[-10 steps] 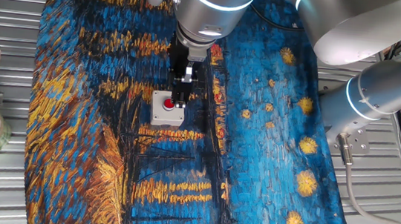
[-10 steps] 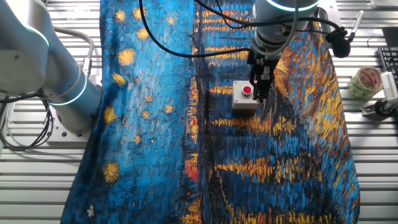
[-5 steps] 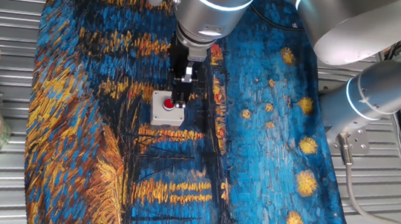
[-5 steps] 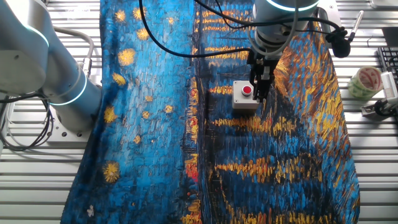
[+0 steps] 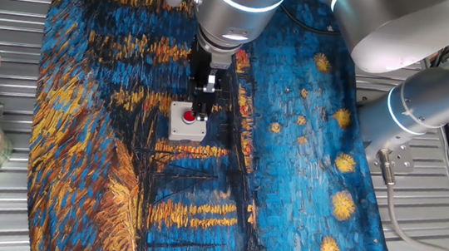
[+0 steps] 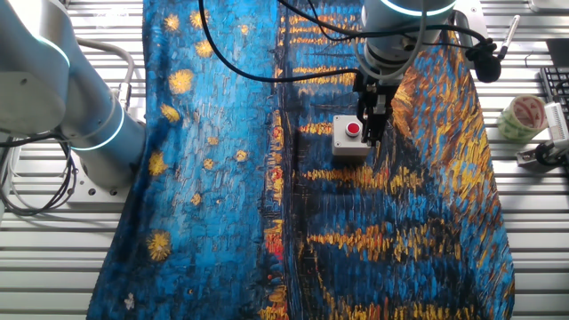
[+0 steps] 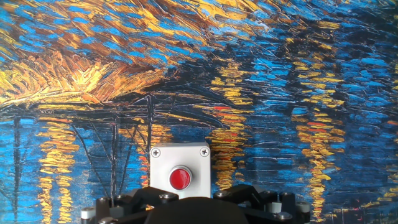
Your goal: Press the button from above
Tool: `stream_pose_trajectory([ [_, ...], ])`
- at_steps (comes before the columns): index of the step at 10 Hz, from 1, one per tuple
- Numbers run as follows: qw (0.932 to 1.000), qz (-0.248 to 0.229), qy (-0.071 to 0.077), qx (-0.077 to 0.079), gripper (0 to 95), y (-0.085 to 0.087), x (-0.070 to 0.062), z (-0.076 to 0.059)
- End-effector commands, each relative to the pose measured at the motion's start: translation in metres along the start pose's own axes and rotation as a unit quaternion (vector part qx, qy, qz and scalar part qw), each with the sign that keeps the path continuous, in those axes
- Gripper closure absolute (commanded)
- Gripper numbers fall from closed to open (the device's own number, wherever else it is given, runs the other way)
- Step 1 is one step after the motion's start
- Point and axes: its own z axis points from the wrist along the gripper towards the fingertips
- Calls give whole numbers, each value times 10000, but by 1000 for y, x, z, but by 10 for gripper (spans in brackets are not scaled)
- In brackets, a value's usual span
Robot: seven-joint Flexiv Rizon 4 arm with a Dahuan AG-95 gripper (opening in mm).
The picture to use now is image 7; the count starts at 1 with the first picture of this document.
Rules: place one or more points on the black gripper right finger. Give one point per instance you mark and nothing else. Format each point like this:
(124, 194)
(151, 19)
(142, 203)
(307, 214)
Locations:
(245, 194)

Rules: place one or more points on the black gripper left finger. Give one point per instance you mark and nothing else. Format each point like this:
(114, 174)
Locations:
(140, 199)

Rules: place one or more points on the grey square button box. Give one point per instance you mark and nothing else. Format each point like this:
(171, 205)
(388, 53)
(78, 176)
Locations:
(161, 168)

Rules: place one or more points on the red round push button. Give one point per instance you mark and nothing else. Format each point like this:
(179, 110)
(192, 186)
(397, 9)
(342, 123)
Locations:
(180, 179)

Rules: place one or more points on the blue yellow painting print cloth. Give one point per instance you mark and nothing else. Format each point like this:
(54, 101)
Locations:
(280, 93)

